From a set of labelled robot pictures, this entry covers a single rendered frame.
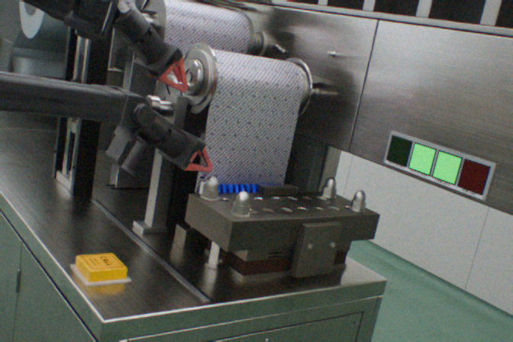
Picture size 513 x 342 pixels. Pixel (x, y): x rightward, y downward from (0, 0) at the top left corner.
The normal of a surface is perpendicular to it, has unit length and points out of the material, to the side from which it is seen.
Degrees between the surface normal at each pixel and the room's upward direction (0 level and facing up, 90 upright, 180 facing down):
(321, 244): 90
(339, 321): 90
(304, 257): 90
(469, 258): 90
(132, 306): 0
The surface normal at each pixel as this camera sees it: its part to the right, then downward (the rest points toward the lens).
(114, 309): 0.18, -0.96
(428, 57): -0.79, 0.00
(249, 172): 0.58, 0.30
